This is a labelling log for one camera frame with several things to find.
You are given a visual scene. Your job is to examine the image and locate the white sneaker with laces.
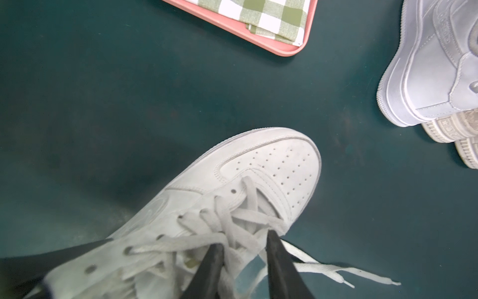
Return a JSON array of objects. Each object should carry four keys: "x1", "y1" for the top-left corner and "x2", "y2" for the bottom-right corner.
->
[{"x1": 22, "y1": 126, "x2": 402, "y2": 299}]

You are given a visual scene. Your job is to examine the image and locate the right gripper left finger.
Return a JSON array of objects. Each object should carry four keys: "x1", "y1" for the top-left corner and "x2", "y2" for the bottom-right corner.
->
[{"x1": 180, "y1": 244, "x2": 224, "y2": 299}]

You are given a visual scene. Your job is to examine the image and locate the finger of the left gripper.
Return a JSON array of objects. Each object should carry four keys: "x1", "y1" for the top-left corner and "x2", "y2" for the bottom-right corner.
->
[{"x1": 1, "y1": 239, "x2": 112, "y2": 299}]

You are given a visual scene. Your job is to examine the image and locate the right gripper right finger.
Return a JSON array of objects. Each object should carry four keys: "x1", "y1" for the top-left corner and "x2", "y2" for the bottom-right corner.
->
[{"x1": 266, "y1": 230, "x2": 314, "y2": 299}]

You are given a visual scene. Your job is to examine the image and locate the beige sneaker left one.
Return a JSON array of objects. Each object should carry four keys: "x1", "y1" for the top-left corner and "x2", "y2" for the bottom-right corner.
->
[{"x1": 422, "y1": 109, "x2": 478, "y2": 143}]

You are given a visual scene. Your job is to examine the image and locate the pink tray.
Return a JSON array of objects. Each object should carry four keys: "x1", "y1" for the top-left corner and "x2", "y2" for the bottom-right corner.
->
[{"x1": 168, "y1": 1, "x2": 317, "y2": 57}]

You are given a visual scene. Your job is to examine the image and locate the green white checkered cloth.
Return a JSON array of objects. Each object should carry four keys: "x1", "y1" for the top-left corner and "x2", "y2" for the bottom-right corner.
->
[{"x1": 191, "y1": 0, "x2": 311, "y2": 46}]

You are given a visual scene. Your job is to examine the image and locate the beige sneaker one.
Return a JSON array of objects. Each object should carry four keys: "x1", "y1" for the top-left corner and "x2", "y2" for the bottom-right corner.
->
[
  {"x1": 454, "y1": 137, "x2": 478, "y2": 169},
  {"x1": 422, "y1": 109, "x2": 478, "y2": 143}
]

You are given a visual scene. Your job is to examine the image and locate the beige sneaker right one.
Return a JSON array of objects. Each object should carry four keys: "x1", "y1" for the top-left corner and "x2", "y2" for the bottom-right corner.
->
[{"x1": 454, "y1": 137, "x2": 478, "y2": 169}]

